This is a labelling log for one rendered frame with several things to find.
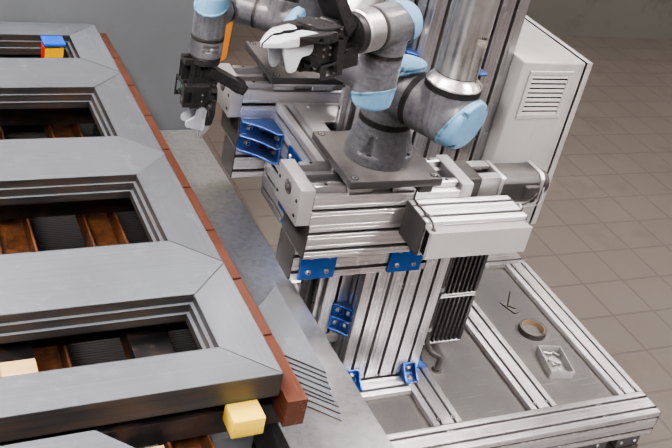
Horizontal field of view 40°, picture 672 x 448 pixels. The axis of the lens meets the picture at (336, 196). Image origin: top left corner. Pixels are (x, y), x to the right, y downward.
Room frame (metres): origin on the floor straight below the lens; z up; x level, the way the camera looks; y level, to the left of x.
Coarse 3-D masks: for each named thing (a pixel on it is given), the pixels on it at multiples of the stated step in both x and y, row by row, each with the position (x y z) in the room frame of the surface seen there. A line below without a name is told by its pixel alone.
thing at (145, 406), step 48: (0, 48) 2.37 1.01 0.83; (0, 96) 2.07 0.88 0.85; (48, 96) 2.13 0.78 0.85; (96, 96) 2.16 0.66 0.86; (0, 192) 1.65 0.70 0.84; (48, 192) 1.70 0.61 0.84; (96, 192) 1.75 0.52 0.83; (144, 192) 1.75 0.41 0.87; (0, 336) 1.23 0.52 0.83; (48, 336) 1.28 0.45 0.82; (240, 384) 1.22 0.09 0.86; (0, 432) 1.02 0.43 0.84; (48, 432) 1.06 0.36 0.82
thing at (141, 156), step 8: (120, 136) 1.96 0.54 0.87; (128, 144) 1.93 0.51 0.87; (136, 144) 1.94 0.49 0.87; (128, 152) 1.90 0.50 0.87; (136, 152) 1.91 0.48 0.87; (144, 152) 1.91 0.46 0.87; (136, 160) 1.87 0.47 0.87; (144, 160) 1.88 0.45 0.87; (152, 160) 1.89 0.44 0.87; (136, 168) 1.83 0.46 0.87; (144, 168) 1.84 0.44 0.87
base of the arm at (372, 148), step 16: (352, 128) 1.83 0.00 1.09; (368, 128) 1.79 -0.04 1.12; (384, 128) 1.78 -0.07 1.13; (400, 128) 1.79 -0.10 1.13; (352, 144) 1.79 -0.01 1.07; (368, 144) 1.78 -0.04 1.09; (384, 144) 1.78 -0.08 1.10; (400, 144) 1.79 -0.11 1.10; (352, 160) 1.78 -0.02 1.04; (368, 160) 1.76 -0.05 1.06; (384, 160) 1.77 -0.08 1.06; (400, 160) 1.78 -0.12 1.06
